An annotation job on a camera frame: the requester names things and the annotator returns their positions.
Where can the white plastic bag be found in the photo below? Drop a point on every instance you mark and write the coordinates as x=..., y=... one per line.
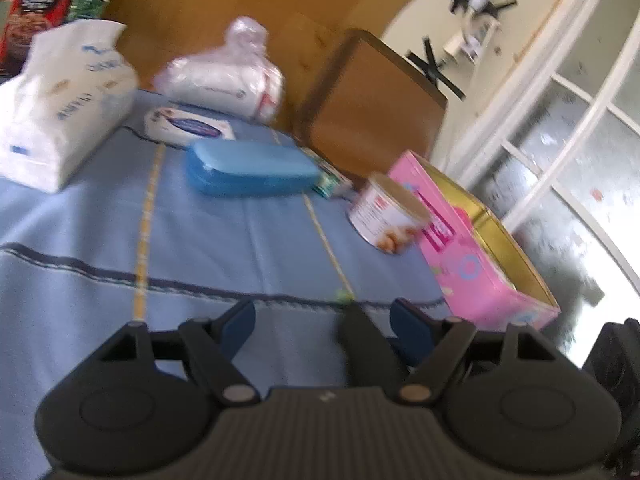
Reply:
x=225, y=77

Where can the blue tablecloth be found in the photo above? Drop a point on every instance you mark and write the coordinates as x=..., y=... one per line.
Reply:
x=100, y=220

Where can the blue plastic case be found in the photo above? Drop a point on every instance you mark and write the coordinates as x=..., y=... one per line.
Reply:
x=250, y=167

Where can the green bottle white cap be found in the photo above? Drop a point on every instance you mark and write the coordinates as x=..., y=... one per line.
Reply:
x=90, y=2

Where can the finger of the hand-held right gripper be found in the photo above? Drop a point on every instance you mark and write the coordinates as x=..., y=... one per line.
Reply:
x=367, y=355

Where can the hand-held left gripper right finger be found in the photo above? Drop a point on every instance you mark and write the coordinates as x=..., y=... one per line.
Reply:
x=411, y=331

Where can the white tin can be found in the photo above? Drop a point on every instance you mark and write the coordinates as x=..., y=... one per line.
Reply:
x=390, y=215

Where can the white framed glass door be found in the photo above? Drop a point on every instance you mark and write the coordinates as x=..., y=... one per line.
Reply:
x=575, y=135

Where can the small green box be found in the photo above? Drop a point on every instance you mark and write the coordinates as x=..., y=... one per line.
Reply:
x=331, y=182

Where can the white wet wipes pack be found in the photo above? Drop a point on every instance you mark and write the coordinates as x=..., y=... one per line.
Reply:
x=190, y=125

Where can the red cereal box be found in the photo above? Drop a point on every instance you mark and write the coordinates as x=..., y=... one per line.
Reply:
x=32, y=10

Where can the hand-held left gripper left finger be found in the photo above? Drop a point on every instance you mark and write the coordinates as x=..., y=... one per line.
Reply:
x=237, y=327

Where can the black wall hook rack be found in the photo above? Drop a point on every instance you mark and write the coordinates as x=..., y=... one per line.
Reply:
x=450, y=55

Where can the pink box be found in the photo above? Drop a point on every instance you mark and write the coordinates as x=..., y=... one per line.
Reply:
x=475, y=260

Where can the wooden chair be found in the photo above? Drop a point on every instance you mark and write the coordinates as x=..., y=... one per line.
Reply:
x=375, y=105

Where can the white tissue pack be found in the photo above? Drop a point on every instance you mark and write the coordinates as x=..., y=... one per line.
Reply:
x=65, y=110

